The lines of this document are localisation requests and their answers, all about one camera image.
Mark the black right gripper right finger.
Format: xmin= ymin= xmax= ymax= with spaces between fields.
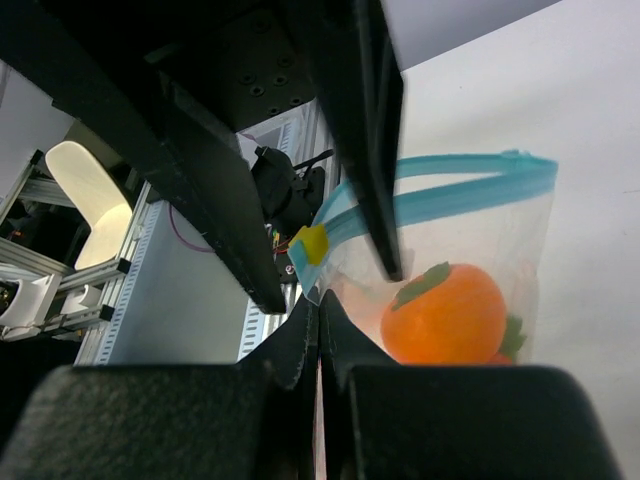
xmin=319 ymin=292 xmax=622 ymax=479

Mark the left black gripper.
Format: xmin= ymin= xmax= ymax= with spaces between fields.
xmin=1 ymin=1 xmax=404 ymax=313

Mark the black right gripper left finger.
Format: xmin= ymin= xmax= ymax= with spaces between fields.
xmin=1 ymin=300 xmax=318 ymax=479

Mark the orange carrot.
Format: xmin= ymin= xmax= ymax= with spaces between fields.
xmin=488 ymin=352 xmax=514 ymax=366

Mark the clear zip top bag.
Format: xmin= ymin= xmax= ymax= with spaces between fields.
xmin=288 ymin=151 xmax=558 ymax=365

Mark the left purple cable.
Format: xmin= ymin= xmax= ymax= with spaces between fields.
xmin=168 ymin=202 xmax=216 ymax=254

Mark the white slotted cable duct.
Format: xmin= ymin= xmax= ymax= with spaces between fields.
xmin=74 ymin=200 xmax=162 ymax=366

